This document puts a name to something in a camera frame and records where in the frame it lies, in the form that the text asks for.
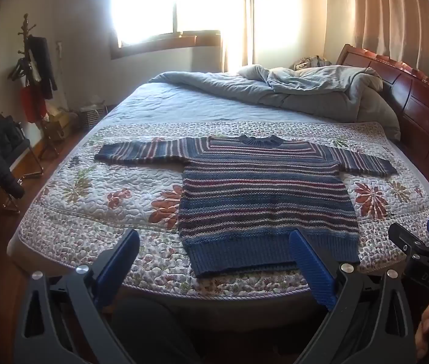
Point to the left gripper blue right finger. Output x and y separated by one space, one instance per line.
320 280

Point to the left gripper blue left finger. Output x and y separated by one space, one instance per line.
112 266

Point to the striped blue knit sweater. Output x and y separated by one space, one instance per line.
243 196

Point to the person's right hand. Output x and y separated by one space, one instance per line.
421 337

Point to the floral quilted bedspread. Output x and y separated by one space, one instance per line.
86 206

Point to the red wooden headboard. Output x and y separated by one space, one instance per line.
406 90

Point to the grey rumpled duvet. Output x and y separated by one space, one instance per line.
340 93

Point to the wicker basket on floor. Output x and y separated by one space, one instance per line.
91 115

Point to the light blue bed sheet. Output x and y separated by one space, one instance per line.
167 103

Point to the red hanging bag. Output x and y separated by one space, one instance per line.
33 104

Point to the grey patterned pillow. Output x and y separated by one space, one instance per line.
308 62

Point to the wooden framed window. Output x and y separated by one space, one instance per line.
145 26

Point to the beige window curtain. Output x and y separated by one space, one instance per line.
237 35

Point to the beige pleated wall curtain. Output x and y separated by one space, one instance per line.
398 29

